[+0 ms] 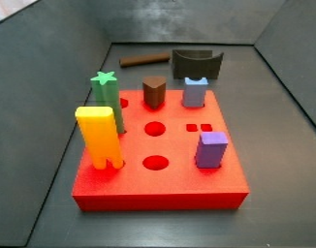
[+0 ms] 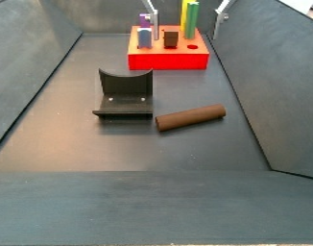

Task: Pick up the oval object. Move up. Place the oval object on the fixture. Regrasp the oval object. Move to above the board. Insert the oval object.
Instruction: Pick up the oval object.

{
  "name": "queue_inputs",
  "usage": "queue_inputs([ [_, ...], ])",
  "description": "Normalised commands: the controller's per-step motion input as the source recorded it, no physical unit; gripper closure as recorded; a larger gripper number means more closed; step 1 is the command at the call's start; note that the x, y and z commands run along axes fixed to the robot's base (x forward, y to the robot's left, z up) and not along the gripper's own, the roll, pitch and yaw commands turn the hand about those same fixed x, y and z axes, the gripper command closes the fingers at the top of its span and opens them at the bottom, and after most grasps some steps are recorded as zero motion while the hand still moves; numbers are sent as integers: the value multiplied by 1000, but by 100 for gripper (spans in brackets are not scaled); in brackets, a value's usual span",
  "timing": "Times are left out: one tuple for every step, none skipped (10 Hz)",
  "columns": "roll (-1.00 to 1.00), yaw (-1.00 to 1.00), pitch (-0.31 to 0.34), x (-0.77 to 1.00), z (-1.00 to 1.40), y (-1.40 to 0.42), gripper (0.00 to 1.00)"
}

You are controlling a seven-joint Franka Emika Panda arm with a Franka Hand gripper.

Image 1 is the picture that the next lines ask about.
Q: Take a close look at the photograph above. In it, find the green star peg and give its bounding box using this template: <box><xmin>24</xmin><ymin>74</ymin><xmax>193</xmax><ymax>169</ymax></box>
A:
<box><xmin>91</xmin><ymin>72</ymin><xmax>124</xmax><ymax>134</ymax></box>

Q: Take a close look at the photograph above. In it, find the light blue notched peg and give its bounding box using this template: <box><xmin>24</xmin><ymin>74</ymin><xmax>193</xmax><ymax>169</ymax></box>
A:
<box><xmin>182</xmin><ymin>77</ymin><xmax>209</xmax><ymax>108</ymax></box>

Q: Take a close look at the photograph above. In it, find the yellow arch peg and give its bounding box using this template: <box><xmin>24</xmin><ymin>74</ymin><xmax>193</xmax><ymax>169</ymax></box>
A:
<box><xmin>75</xmin><ymin>107</ymin><xmax>123</xmax><ymax>170</ymax></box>

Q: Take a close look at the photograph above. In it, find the brown oval cylinder peg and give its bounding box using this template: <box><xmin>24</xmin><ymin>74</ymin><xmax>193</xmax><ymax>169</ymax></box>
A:
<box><xmin>119</xmin><ymin>52</ymin><xmax>170</xmax><ymax>68</ymax></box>

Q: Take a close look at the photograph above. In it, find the black curved fixture stand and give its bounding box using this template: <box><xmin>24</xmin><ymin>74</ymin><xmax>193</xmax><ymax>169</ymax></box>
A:
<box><xmin>173</xmin><ymin>49</ymin><xmax>224</xmax><ymax>79</ymax></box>

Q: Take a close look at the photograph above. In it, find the red foam peg board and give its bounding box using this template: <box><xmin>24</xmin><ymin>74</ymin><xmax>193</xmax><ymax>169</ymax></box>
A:
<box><xmin>72</xmin><ymin>90</ymin><xmax>250</xmax><ymax>211</ymax></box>

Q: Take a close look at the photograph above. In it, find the brown rounded triangle peg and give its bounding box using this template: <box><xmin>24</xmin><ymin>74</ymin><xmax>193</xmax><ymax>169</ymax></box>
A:
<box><xmin>142</xmin><ymin>76</ymin><xmax>167</xmax><ymax>109</ymax></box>

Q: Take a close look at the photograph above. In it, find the purple rectangular peg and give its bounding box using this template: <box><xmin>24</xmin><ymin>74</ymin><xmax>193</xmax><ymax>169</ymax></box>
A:
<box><xmin>195</xmin><ymin>132</ymin><xmax>228</xmax><ymax>169</ymax></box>

